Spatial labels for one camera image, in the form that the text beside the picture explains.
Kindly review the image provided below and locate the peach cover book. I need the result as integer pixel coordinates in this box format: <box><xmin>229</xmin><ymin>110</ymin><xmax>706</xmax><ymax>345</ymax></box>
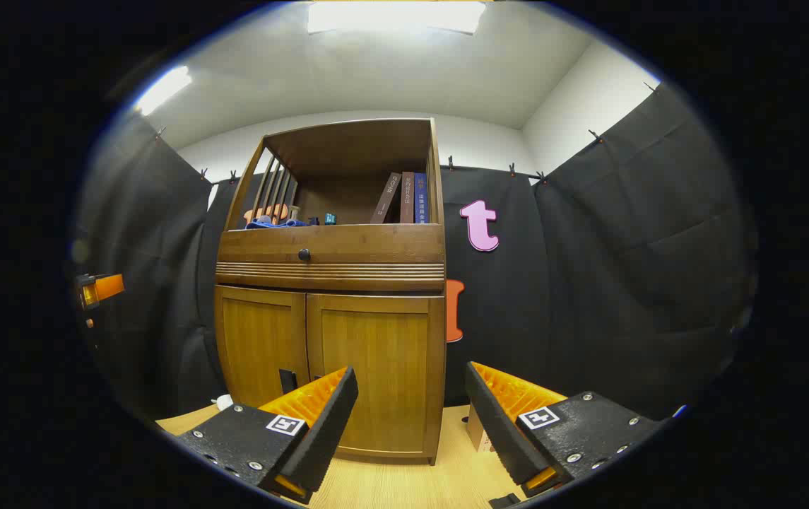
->
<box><xmin>466</xmin><ymin>403</ymin><xmax>495</xmax><ymax>453</ymax></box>

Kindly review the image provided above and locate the small ceiling light panel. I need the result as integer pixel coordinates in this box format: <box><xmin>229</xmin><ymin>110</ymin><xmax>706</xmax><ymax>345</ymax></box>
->
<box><xmin>136</xmin><ymin>66</ymin><xmax>193</xmax><ymax>115</ymax></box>

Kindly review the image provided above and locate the wooden drawer with black knob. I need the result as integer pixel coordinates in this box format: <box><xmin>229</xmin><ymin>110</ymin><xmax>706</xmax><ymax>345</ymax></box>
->
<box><xmin>219</xmin><ymin>225</ymin><xmax>445</xmax><ymax>264</ymax></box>

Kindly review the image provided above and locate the large ceiling light panel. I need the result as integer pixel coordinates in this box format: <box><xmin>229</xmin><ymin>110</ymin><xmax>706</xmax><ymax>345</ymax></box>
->
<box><xmin>307</xmin><ymin>1</ymin><xmax>486</xmax><ymax>35</ymax></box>

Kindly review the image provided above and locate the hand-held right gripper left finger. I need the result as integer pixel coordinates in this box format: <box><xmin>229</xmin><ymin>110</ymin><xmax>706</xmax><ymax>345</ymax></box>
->
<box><xmin>175</xmin><ymin>365</ymin><xmax>360</xmax><ymax>504</ymax></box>

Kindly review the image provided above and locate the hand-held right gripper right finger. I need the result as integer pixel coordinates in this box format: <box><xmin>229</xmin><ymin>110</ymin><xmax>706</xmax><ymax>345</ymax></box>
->
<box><xmin>464</xmin><ymin>361</ymin><xmax>663</xmax><ymax>498</ymax></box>

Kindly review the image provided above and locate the wooden shoe cabinet door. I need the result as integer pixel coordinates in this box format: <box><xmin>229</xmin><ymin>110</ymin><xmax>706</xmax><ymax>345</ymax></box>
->
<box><xmin>305</xmin><ymin>293</ymin><xmax>445</xmax><ymax>459</ymax></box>
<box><xmin>215</xmin><ymin>285</ymin><xmax>309</xmax><ymax>409</ymax></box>

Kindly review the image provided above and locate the brown book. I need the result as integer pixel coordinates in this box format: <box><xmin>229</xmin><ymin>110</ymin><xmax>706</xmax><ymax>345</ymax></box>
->
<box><xmin>370</xmin><ymin>172</ymin><xmax>403</xmax><ymax>225</ymax></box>

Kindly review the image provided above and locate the wooden double-door shoe cabinet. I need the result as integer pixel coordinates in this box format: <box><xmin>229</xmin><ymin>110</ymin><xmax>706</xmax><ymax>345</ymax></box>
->
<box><xmin>213</xmin><ymin>117</ymin><xmax>447</xmax><ymax>465</ymax></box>

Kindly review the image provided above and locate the blue book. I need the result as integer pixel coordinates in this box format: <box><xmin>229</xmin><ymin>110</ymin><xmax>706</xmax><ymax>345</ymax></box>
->
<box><xmin>414</xmin><ymin>172</ymin><xmax>430</xmax><ymax>224</ymax></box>

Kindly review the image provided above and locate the black backdrop cloth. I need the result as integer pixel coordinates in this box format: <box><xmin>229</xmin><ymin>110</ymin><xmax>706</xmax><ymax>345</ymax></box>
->
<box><xmin>72</xmin><ymin>81</ymin><xmax>758</xmax><ymax>425</ymax></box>

